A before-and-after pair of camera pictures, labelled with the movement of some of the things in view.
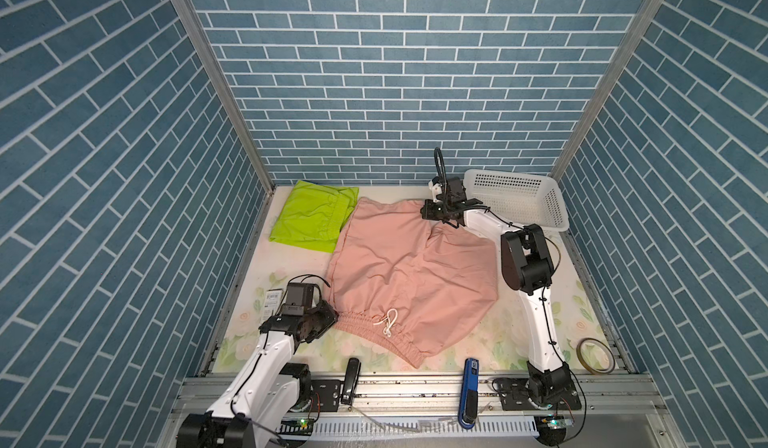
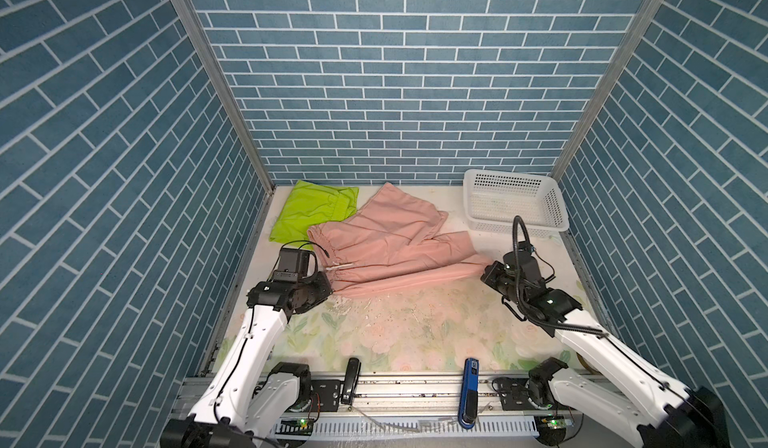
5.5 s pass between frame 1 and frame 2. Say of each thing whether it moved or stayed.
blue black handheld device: stayed
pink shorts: moved
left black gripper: moved
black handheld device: stayed
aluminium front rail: stayed
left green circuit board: stayed
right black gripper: moved
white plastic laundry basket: stayed
